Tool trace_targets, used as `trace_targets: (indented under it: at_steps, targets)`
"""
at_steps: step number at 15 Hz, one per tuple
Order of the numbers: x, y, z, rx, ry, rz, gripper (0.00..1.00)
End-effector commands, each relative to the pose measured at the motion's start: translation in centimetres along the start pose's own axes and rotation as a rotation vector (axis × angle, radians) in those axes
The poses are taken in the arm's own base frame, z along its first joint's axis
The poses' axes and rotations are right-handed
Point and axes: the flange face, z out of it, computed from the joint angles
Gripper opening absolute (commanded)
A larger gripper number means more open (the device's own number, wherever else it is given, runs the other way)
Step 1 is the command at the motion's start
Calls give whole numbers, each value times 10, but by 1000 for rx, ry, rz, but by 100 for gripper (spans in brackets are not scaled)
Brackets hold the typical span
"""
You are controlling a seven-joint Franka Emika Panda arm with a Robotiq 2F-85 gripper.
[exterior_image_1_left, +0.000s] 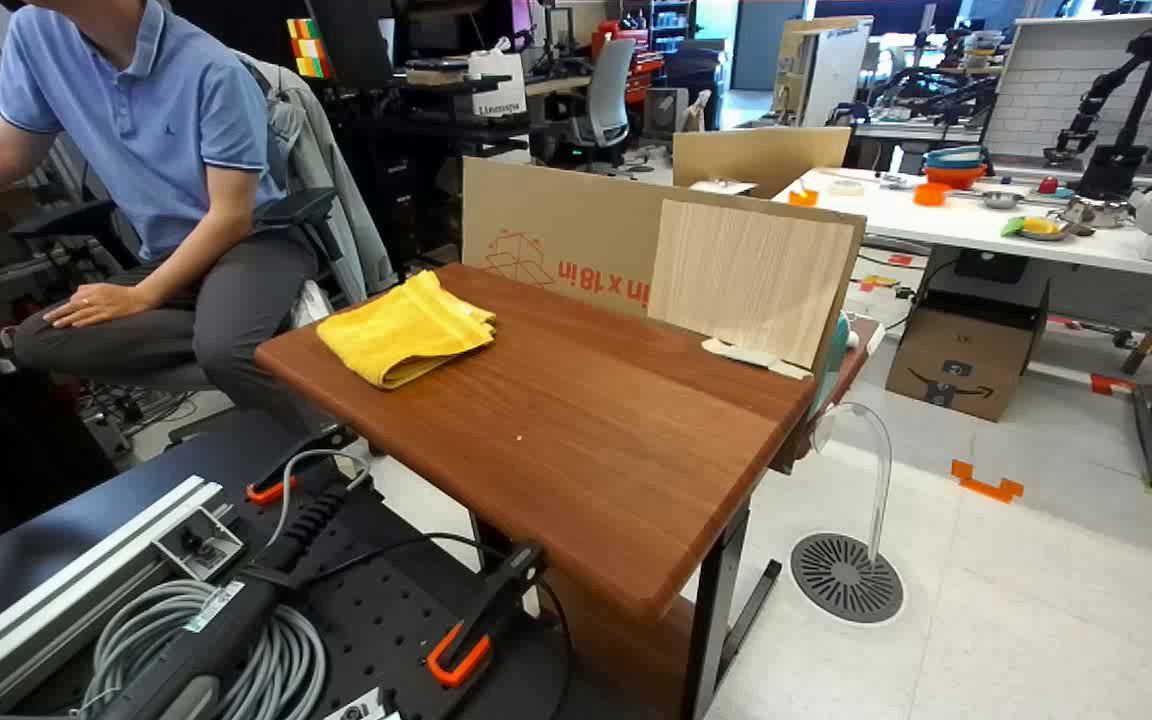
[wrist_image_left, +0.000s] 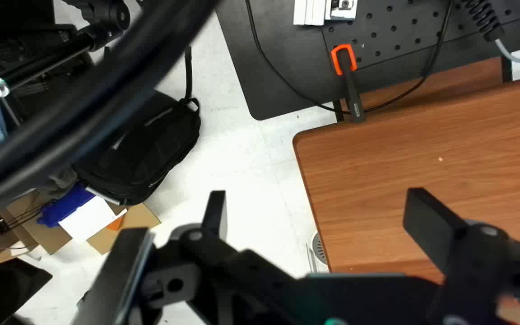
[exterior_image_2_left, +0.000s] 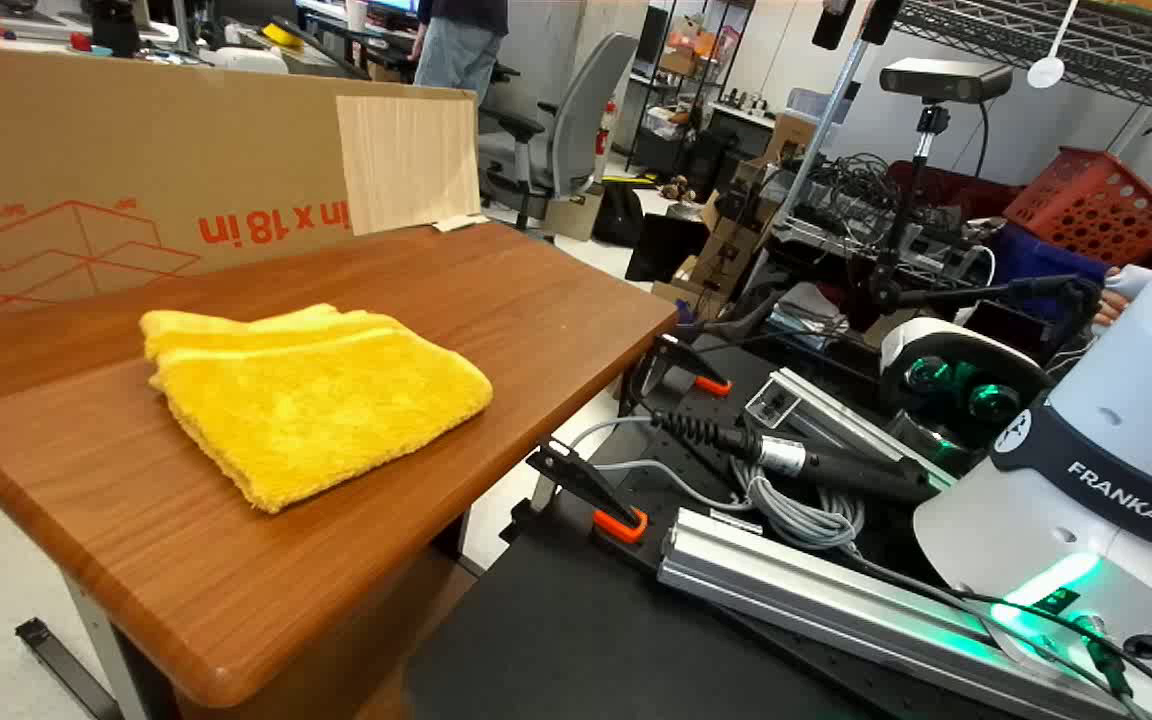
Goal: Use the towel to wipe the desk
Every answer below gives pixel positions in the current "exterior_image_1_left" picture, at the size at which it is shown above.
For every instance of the yellow towel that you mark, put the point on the yellow towel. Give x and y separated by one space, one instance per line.
404 334

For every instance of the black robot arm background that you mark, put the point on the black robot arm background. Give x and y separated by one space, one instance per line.
1109 165

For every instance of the brown wooden desk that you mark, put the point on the brown wooden desk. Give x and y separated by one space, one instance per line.
609 442

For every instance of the white desk fan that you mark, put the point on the white desk fan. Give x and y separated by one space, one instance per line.
843 575

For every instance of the large cardboard box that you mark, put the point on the large cardboard box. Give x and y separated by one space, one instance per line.
577 234

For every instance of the light wooden back panel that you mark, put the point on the light wooden back panel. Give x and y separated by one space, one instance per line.
757 282

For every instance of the open cardboard box background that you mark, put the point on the open cardboard box background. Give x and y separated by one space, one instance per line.
757 156

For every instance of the black orange clamp rear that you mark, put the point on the black orange clamp rear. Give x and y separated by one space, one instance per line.
286 473

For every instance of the black orange clamp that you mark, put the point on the black orange clamp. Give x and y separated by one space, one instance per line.
464 648
286 473

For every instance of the grey office chair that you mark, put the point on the grey office chair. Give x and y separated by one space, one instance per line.
322 195

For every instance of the black orange clamp front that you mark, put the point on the black orange clamp front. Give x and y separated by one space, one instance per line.
464 648

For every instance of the small cardboard box floor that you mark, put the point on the small cardboard box floor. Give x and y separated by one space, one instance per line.
967 353

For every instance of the white work table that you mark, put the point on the white work table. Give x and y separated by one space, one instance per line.
1100 276

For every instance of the seated person blue shirt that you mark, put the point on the seated person blue shirt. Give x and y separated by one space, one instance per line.
176 133

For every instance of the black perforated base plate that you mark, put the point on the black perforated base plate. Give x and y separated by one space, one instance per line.
334 616

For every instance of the orange bracket on floor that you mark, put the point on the orange bracket on floor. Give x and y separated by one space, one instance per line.
994 489

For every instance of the aluminium extrusion rail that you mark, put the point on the aluminium extrusion rail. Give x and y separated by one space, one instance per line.
182 534

